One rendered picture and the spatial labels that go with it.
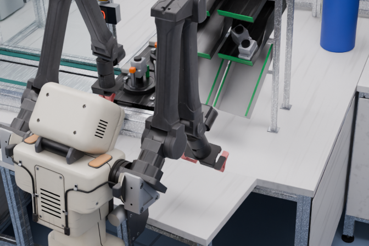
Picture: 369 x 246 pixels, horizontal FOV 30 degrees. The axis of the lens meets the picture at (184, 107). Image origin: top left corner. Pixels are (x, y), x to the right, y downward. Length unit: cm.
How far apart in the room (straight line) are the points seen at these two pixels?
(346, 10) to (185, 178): 113
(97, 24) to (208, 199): 66
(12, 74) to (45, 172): 116
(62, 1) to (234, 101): 77
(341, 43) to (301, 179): 95
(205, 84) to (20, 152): 84
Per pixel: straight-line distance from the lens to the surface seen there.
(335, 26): 309
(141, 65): 259
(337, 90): 286
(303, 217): 241
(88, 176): 178
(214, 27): 245
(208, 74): 249
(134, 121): 252
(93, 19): 218
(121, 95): 261
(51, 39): 202
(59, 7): 199
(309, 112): 270
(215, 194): 228
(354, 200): 324
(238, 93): 245
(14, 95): 279
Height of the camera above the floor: 230
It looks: 32 degrees down
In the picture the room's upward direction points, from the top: 2 degrees counter-clockwise
